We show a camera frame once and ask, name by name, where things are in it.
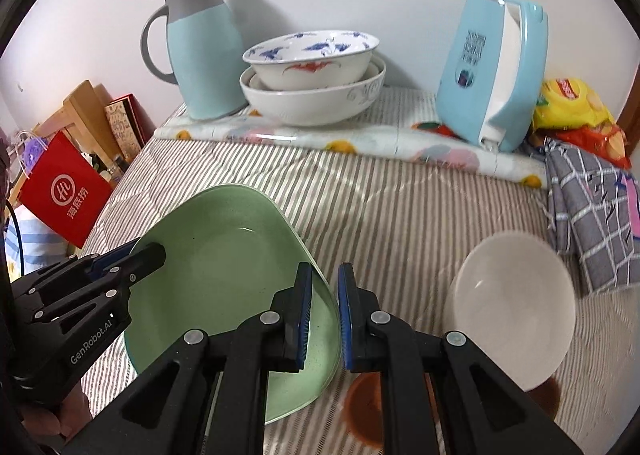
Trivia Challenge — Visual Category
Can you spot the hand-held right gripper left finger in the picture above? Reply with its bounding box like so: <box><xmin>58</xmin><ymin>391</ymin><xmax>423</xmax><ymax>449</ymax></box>
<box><xmin>62</xmin><ymin>262</ymin><xmax>314</xmax><ymax>455</ymax></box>

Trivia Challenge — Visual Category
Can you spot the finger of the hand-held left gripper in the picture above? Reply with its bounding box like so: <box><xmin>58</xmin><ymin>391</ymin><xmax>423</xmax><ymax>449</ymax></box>
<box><xmin>10</xmin><ymin>237</ymin><xmax>143</xmax><ymax>303</ymax></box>
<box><xmin>30</xmin><ymin>241</ymin><xmax>167</xmax><ymax>333</ymax></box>

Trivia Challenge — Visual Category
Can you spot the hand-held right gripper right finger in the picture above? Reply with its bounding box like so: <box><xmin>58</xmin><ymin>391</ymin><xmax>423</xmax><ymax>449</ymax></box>
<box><xmin>337</xmin><ymin>262</ymin><xmax>583</xmax><ymax>455</ymax></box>

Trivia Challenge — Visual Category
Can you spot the green plate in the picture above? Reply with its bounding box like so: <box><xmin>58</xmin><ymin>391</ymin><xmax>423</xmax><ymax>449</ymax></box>
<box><xmin>122</xmin><ymin>184</ymin><xmax>343</xmax><ymax>426</ymax></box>

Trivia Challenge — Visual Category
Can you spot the brown bowl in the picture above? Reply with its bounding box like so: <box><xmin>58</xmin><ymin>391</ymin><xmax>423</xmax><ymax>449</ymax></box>
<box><xmin>344</xmin><ymin>370</ymin><xmax>562</xmax><ymax>447</ymax></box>

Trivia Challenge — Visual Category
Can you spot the white ceramic bowl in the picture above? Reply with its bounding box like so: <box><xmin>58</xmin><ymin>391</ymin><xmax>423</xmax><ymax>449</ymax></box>
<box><xmin>445</xmin><ymin>230</ymin><xmax>577</xmax><ymax>392</ymax></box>

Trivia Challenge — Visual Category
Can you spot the person's left hand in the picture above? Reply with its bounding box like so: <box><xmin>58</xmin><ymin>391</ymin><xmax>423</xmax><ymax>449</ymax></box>
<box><xmin>20</xmin><ymin>377</ymin><xmax>95</xmax><ymax>451</ymax></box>

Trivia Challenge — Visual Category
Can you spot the blue striped cloth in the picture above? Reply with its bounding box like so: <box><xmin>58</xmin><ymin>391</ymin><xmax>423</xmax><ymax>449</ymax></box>
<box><xmin>5</xmin><ymin>205</ymin><xmax>71</xmax><ymax>276</ymax></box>

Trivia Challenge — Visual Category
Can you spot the red paper bag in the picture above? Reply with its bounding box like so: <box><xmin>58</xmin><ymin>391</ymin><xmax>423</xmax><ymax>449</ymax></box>
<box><xmin>17</xmin><ymin>130</ymin><xmax>113</xmax><ymax>248</ymax></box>

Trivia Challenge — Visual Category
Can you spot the striped blanket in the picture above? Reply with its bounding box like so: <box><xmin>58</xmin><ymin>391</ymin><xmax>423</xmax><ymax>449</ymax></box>
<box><xmin>80</xmin><ymin>85</ymin><xmax>640</xmax><ymax>455</ymax></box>

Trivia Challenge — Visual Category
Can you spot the patterned beige box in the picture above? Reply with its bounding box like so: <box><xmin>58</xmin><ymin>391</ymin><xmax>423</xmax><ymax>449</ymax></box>
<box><xmin>104</xmin><ymin>100</ymin><xmax>143</xmax><ymax>163</ymax></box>

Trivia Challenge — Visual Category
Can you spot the purple fluffy item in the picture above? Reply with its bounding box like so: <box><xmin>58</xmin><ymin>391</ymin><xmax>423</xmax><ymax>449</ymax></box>
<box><xmin>22</xmin><ymin>138</ymin><xmax>51</xmax><ymax>170</ymax></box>

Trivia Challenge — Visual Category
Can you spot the red box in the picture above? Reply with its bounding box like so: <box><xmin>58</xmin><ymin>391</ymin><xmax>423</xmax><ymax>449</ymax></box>
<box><xmin>110</xmin><ymin>92</ymin><xmax>156</xmax><ymax>146</ymax></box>

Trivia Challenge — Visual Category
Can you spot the wooden furniture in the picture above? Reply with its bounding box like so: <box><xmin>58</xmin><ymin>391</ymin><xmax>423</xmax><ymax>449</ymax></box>
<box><xmin>35</xmin><ymin>79</ymin><xmax>126</xmax><ymax>171</ymax></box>

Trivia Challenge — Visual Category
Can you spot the fruit-print table mat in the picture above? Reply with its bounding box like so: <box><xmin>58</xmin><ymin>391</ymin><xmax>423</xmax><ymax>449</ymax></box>
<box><xmin>152</xmin><ymin>102</ymin><xmax>548</xmax><ymax>191</ymax></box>

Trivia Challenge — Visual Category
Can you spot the light blue thermos jug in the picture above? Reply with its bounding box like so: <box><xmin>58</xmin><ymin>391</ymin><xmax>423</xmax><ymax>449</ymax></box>
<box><xmin>140</xmin><ymin>0</ymin><xmax>248</xmax><ymax>120</ymax></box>

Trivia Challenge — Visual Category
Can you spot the large white grey-patterned bowl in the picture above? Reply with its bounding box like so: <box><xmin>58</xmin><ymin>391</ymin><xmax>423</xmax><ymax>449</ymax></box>
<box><xmin>238</xmin><ymin>55</ymin><xmax>388</xmax><ymax>127</ymax></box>

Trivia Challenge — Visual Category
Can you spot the blue and red patterned bowl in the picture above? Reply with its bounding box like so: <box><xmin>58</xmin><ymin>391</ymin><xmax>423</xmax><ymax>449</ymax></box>
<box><xmin>242</xmin><ymin>30</ymin><xmax>381</xmax><ymax>90</ymax></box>

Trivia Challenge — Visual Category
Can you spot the grey checked cloth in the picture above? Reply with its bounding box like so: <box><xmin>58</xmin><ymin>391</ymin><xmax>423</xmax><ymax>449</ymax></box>
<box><xmin>542</xmin><ymin>138</ymin><xmax>640</xmax><ymax>296</ymax></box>

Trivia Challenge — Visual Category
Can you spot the light blue electric kettle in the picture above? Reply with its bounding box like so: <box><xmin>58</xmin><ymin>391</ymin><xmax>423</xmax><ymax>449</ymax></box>
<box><xmin>435</xmin><ymin>0</ymin><xmax>549</xmax><ymax>153</ymax></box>

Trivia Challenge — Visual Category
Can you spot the yellow snack bag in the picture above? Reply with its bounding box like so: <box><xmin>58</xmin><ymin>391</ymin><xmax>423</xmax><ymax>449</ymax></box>
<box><xmin>531</xmin><ymin>78</ymin><xmax>618</xmax><ymax>136</ymax></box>

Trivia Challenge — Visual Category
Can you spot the red snack bag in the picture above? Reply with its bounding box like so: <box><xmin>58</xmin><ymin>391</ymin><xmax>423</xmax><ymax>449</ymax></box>
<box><xmin>550</xmin><ymin>120</ymin><xmax>632</xmax><ymax>171</ymax></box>

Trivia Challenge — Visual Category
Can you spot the black cable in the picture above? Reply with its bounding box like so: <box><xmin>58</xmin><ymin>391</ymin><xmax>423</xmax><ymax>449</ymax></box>
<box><xmin>4</xmin><ymin>198</ymin><xmax>27</xmax><ymax>278</ymax></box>

